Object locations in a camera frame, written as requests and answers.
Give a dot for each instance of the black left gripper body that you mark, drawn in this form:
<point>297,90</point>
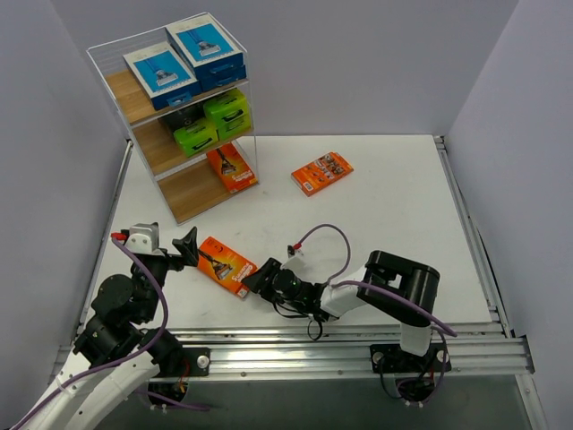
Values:
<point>176,258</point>

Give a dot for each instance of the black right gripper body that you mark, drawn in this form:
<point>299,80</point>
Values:
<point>270,278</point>

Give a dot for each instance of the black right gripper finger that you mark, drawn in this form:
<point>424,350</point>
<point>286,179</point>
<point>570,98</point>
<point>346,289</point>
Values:
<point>270,268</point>
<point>259,285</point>

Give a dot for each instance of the orange Gillette Fusion5 box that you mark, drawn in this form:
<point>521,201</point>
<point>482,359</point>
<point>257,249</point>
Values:
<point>225,266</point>
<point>232,168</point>

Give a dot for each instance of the green black Gillette Labs box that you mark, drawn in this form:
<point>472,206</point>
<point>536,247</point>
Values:
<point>192,131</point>
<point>228,130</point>
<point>226,107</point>

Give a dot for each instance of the orange Gillette cartridge box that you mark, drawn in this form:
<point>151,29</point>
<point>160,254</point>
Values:
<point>321,173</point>

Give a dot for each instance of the blue Harry's razor box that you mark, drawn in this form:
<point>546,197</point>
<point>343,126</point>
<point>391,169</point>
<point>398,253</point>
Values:
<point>164,76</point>
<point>220,79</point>

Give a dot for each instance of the blue white Harry's box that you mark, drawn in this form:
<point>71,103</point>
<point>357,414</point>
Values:
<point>205,46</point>

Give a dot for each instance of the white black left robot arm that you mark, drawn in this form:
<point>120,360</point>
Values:
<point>126,341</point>

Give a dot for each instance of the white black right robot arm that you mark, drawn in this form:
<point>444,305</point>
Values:
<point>403,289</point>

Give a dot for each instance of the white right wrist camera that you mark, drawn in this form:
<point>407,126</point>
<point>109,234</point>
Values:
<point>294,252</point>

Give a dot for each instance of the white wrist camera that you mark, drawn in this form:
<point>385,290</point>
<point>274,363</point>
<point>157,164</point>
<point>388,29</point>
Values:
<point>294,252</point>
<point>141,238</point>

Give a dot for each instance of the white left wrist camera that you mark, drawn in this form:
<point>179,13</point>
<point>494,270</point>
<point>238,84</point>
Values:
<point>141,238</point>

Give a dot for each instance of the white wire wooden shelf rack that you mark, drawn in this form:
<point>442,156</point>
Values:
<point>189,186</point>

